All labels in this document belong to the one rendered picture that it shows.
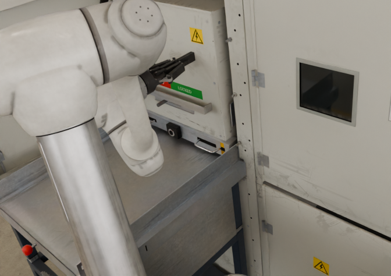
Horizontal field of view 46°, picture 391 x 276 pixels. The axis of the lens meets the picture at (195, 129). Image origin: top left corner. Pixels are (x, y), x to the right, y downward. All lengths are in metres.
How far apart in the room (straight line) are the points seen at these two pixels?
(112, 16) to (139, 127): 0.45
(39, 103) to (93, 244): 0.25
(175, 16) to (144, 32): 0.82
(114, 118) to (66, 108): 0.57
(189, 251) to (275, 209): 0.33
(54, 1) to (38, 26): 1.06
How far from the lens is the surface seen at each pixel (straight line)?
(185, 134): 1.77
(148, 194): 1.59
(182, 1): 1.58
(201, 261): 1.74
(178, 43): 1.59
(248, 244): 1.96
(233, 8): 1.40
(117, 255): 0.83
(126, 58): 0.76
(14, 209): 1.73
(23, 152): 1.93
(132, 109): 1.09
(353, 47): 1.19
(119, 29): 0.74
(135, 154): 1.27
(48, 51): 0.74
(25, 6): 1.78
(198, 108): 1.59
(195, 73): 1.59
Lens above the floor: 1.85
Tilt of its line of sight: 32 degrees down
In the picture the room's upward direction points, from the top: 9 degrees counter-clockwise
